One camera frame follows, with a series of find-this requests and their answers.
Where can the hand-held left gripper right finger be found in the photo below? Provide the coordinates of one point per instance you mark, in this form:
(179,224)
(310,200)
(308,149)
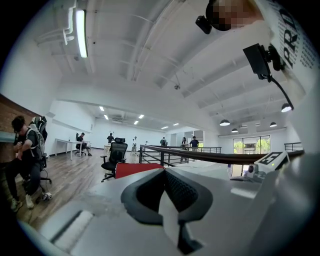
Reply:
(225,212)

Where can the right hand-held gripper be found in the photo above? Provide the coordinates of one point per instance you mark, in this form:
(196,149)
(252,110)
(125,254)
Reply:
(273,161)

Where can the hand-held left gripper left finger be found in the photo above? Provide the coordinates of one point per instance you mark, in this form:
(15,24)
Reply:
(112,225)

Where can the dark metal railing wooden handrail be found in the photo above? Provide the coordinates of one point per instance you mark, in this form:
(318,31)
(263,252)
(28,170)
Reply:
(200,156)

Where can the black dome pendant lamp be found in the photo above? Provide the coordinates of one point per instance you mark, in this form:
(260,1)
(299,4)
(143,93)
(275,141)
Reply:
(273,124)
(234,130)
(286,107)
(224,122)

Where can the black mesh office chair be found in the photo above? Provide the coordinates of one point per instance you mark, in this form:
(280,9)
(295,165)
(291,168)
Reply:
(117,152)

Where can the light wooden desk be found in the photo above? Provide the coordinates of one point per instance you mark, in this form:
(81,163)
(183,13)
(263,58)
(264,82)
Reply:
(107,146)

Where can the black wheeled office chair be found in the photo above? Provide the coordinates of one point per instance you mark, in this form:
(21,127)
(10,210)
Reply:
(45,178)

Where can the long white desk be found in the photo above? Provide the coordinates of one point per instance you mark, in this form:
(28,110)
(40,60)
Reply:
(63,140)

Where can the row of recessed ceiling lights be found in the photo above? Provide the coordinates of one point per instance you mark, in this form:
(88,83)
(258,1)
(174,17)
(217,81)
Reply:
(141,116)

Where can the black white gaming chair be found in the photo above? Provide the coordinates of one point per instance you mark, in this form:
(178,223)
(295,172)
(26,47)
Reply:
(41,125)

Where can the light teal desk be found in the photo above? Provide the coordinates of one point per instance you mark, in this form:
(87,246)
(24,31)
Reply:
(6,136)

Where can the white printed t-shirt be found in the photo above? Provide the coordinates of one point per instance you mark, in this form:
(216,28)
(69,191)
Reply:
(300,37)

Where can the person's head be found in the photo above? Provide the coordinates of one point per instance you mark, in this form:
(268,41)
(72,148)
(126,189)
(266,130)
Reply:
(230,10)

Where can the ceiling tube light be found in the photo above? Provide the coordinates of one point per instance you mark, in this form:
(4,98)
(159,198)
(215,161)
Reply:
(81,33)

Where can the right hand-held gripper camera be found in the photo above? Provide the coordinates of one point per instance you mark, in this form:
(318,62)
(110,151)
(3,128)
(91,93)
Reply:
(251,170)

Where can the large glass window wall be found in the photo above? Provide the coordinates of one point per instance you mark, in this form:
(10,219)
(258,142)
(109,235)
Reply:
(251,146)

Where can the black chest camera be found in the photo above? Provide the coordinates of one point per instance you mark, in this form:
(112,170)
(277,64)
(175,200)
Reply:
(257,60)

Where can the black head camera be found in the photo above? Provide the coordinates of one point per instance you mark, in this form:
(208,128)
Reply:
(203,23)

